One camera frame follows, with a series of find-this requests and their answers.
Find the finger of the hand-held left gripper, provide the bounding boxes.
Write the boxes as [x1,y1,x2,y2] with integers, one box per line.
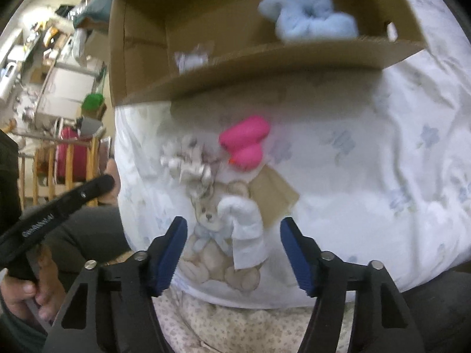
[55,175,116,218]

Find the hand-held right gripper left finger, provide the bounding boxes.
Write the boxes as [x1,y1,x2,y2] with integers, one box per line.
[48,216,188,353]

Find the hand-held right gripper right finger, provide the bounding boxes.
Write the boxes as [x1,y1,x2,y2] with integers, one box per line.
[280,217,425,353]

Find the white fluffy sock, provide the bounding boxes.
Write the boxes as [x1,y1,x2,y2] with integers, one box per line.
[218,195,268,270]

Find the brown cardboard box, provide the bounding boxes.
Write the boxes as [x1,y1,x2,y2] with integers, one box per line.
[108,0,427,107]

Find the person's left forearm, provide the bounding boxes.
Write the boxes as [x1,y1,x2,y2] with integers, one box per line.
[0,311,50,353]

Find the person's left hand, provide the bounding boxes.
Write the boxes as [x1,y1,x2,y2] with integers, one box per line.
[0,246,65,326]

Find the person's left leg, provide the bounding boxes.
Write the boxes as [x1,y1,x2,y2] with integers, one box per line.
[48,206,134,282]

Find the person's leg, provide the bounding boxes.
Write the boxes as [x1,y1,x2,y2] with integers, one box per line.
[386,254,471,353]
[48,206,134,282]

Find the pink bag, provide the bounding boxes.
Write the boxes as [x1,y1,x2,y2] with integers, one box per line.
[56,127,93,183]

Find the wooden rack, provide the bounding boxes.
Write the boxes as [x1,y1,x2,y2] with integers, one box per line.
[18,134,102,208]

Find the beige flat cloth piece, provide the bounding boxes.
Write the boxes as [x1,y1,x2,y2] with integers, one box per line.
[249,165,300,229]

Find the grey-white patterned sock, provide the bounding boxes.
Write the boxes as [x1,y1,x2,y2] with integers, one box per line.
[160,135,221,199]

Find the green round object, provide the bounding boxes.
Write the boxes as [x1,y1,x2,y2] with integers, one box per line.
[82,94,107,119]

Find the cream floral bed sheet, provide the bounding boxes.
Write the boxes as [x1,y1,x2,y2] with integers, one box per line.
[151,287,354,353]

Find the white teddy bear print blanket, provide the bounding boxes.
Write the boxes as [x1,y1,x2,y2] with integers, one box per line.
[114,0,471,309]

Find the white storage cabinet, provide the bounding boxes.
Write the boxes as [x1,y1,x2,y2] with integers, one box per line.
[36,61,102,120]

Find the pink rolled socks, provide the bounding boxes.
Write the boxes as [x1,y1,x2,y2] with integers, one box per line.
[219,115,272,171]

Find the person's right leg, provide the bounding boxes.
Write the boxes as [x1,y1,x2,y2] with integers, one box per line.
[386,254,471,353]

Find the small white frilly cloth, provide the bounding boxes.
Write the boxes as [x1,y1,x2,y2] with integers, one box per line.
[174,42,216,75]

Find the light blue fluffy socks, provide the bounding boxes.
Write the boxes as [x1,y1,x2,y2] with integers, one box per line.
[258,0,359,43]

